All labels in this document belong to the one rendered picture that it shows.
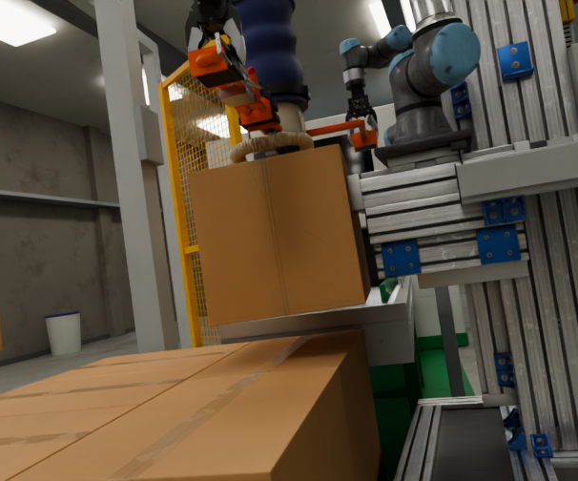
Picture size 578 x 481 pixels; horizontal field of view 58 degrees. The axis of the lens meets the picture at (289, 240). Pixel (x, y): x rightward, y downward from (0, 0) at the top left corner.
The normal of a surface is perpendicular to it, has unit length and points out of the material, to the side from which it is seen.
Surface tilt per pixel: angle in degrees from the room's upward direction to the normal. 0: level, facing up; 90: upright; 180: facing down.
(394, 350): 90
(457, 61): 96
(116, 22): 90
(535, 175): 90
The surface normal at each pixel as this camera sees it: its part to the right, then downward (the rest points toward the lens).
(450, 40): 0.29, 0.04
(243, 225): -0.18, -0.04
